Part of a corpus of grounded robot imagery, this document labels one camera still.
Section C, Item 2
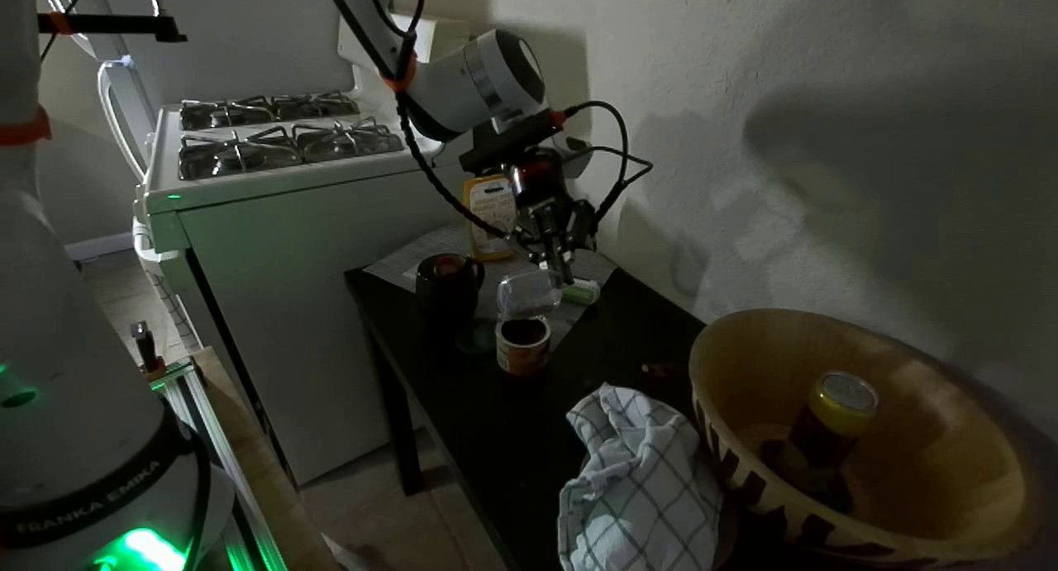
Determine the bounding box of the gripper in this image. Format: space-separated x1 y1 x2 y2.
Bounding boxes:
506 148 598 288

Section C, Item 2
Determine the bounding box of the small clear lunchbox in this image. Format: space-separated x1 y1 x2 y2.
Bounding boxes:
496 270 565 321

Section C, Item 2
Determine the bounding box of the orange can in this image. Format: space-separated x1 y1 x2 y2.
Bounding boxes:
494 315 553 378

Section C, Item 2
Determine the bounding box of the yellow packet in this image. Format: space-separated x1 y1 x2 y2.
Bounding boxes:
462 174 520 263

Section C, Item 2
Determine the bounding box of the dark mug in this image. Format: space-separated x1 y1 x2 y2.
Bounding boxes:
414 254 487 327

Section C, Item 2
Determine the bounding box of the light patterned placemat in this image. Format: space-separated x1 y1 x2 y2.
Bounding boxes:
362 222 619 350

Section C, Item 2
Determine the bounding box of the stove burner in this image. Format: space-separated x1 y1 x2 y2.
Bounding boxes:
179 97 279 132
271 91 362 121
291 117 407 164
178 130 300 182

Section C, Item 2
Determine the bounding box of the checkered dish cloth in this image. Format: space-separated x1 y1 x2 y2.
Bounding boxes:
557 383 730 571

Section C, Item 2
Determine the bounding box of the white gas stove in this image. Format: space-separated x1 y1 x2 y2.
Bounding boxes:
98 13 484 487

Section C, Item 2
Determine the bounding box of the jar with yellow lid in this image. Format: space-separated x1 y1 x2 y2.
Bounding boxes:
777 370 880 510

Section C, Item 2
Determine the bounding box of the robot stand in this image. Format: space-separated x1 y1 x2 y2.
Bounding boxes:
141 346 341 571

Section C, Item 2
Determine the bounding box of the large wooden bowl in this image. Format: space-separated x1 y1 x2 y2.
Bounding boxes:
688 308 1044 569

